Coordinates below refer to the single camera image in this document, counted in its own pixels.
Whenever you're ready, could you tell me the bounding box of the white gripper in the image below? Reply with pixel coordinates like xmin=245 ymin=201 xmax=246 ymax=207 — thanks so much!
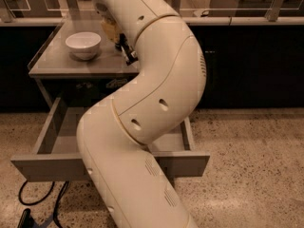
xmin=92 ymin=0 xmax=123 ymax=45

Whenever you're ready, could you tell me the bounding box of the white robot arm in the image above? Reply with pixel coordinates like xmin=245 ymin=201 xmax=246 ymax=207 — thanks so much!
xmin=77 ymin=0 xmax=206 ymax=228

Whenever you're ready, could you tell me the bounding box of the open grey top drawer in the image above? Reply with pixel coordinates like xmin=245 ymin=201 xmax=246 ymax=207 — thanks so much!
xmin=11 ymin=97 xmax=210 ymax=181

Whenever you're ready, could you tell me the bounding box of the white ceramic bowl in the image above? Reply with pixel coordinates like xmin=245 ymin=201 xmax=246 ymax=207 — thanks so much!
xmin=66 ymin=31 xmax=102 ymax=61

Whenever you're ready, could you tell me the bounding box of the grey cabinet with counter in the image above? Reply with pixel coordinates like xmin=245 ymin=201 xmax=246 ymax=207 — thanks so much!
xmin=29 ymin=10 xmax=139 ymax=107

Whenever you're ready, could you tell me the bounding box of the black plug on floor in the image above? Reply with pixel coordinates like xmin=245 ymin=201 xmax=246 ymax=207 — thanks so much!
xmin=17 ymin=208 xmax=34 ymax=228

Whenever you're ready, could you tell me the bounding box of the black floor cable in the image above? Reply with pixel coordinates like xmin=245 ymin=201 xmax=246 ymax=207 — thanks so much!
xmin=18 ymin=180 xmax=71 ymax=228

